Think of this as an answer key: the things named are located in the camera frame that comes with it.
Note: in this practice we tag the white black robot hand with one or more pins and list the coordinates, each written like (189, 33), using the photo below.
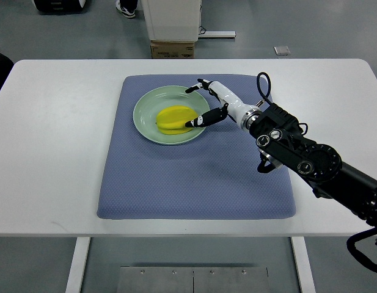
(231, 106)

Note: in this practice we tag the yellow starfruit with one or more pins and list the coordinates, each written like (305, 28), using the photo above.
(172, 120)

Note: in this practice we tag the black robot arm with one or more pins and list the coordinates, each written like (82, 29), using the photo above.
(281, 137)

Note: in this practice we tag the small grey floor plate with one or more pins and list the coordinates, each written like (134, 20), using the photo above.
(282, 50)

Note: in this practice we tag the light green plate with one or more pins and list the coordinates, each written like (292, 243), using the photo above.
(148, 106)

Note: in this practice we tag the metal floor plate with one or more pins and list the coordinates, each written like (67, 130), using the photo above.
(193, 279)

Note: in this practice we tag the blue fabric mat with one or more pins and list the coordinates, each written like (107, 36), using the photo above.
(213, 177)

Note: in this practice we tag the white table foot bar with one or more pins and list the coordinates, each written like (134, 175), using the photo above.
(217, 34)

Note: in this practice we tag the brown cardboard box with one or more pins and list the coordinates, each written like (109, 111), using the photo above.
(172, 50)

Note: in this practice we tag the white cabinet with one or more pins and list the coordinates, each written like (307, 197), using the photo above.
(172, 20)

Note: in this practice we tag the person's sneaker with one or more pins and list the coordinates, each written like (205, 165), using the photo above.
(127, 7)

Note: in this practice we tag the right white table leg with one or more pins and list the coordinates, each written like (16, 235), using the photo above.
(302, 263)

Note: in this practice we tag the white table leg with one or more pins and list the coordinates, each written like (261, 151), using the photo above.
(302, 263)
(78, 265)

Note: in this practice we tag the left white table leg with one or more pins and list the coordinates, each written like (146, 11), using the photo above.
(78, 265)

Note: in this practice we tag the black white mobile base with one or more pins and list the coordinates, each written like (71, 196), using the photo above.
(60, 7)

